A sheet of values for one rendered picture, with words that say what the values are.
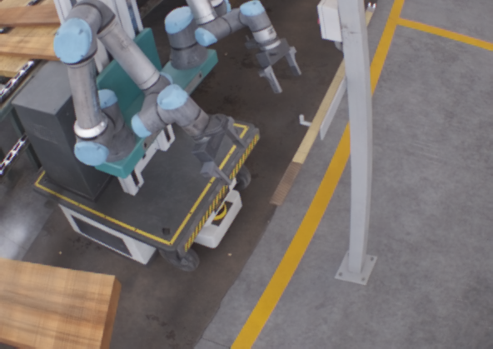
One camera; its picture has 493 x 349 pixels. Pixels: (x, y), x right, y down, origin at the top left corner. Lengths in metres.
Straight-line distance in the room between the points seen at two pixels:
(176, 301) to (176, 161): 0.60
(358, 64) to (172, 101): 0.51
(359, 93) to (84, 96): 0.77
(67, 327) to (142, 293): 1.14
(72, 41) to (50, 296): 0.67
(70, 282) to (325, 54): 2.39
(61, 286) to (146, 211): 0.95
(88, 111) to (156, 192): 0.78
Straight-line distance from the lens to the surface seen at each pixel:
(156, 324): 2.28
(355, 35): 1.42
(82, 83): 1.51
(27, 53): 2.51
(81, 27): 1.39
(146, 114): 1.58
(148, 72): 1.63
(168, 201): 2.21
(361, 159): 1.72
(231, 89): 3.14
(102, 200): 2.33
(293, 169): 1.30
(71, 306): 1.32
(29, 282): 1.42
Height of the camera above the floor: 1.96
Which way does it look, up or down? 45 degrees down
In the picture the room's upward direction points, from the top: 13 degrees counter-clockwise
